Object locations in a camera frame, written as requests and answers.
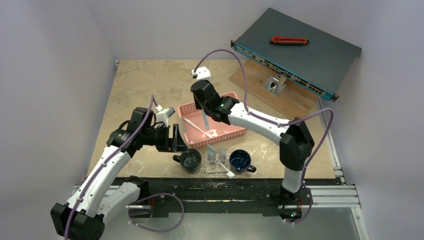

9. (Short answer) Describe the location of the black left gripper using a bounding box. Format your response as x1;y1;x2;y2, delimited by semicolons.
141;123;189;152

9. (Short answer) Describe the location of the dark green mug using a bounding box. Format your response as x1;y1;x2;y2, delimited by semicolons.
172;148;202;173

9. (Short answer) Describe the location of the pink perforated plastic basket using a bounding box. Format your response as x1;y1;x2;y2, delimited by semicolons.
177;102;247;148

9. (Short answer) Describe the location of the dark blue mug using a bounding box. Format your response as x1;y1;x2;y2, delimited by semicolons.
229;149;257;174

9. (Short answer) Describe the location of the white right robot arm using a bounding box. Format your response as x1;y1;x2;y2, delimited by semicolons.
190;80;315;204

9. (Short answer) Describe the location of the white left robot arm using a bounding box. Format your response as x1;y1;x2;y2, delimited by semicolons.
50;106;189;240

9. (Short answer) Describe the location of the wooden board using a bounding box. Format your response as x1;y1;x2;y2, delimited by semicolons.
243;60;319;120

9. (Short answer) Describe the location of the red black utility knife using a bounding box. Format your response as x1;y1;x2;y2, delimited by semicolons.
269;36;310;46

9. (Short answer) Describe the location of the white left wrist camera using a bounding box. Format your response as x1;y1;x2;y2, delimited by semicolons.
155;105;176;127

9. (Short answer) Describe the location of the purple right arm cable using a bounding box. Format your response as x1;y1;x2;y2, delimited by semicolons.
193;48;334;186

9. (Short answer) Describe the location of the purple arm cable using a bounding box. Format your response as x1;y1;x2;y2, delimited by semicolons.
63;95;158;240
193;48;334;186

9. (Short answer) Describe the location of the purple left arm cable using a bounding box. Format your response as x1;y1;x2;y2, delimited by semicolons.
63;95;158;240

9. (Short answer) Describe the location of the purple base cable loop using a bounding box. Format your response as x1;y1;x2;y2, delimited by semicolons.
128;193;185;233

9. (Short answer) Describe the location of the grey metal bracket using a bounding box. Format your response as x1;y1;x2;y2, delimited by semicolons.
262;75;287;96

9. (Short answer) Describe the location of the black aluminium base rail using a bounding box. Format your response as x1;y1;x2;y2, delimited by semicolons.
67;177;362;220

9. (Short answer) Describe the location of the teal network switch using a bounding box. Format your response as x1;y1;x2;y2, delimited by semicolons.
231;8;362;102

